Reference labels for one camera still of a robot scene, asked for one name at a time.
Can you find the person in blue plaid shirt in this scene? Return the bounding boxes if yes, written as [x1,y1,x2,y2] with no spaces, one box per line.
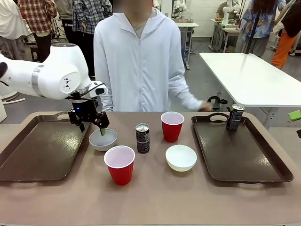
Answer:
[71,0,114,45]

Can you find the person's left hand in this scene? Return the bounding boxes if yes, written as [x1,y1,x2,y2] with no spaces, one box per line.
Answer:
[199,100,214,112]

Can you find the white folding table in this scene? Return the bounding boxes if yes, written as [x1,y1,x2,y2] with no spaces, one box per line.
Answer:
[199,52,301,129]

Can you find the red plastic cup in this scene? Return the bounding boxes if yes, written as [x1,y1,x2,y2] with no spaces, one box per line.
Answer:
[160,112,185,143]
[103,145,136,186]

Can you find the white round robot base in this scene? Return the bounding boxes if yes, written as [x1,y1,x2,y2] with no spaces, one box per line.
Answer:
[0,80,18,100]

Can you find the person's left forearm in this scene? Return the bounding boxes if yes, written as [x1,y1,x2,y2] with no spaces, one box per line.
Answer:
[167,77,206,111]

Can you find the pure white bowl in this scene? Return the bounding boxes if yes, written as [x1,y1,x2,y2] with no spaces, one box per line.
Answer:
[165,144,198,172]

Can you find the person in white hoodie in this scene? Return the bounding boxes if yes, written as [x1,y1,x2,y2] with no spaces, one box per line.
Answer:
[93,0,214,113]

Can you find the person in orange trousers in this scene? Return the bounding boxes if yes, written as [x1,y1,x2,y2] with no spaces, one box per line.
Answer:
[271,0,301,70]

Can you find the person in white shirt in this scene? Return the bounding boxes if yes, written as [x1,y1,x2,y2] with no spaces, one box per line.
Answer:
[0,0,30,61]

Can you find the grey-white bowl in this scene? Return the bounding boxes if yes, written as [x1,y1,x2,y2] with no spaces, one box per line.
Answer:
[88,128,118,152]

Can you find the white background desk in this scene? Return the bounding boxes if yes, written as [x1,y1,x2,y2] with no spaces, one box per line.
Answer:
[174,21,200,70]

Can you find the person in red plaid shirt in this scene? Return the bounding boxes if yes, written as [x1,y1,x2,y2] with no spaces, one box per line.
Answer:
[17,0,53,63]

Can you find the black tripod pole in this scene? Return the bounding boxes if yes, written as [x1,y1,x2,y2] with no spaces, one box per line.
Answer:
[244,0,262,55]

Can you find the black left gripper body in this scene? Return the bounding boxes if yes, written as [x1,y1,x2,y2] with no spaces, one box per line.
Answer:
[68,98,111,130]

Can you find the white tube on floor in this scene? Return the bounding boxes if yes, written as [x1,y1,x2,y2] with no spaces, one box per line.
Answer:
[3,97,26,104]

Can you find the black stool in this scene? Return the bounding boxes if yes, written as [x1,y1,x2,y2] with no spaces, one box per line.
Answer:
[30,45,40,62]

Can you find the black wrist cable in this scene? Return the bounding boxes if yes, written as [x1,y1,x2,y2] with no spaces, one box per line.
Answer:
[65,82,104,101]

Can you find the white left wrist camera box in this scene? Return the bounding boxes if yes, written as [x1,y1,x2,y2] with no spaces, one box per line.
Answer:
[88,81,108,97]

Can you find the black drink can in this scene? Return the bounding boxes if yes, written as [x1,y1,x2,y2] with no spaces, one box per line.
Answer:
[135,123,151,154]
[226,104,246,132]

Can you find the brown plastic tray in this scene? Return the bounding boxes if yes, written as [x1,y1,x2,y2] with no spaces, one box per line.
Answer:
[190,113,294,184]
[0,111,95,182]

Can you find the person in floral blue shirt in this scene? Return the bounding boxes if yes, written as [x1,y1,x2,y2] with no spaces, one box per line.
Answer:
[235,0,289,58]

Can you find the person's right forearm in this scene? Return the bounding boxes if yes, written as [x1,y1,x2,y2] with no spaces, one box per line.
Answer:
[96,93,114,113]

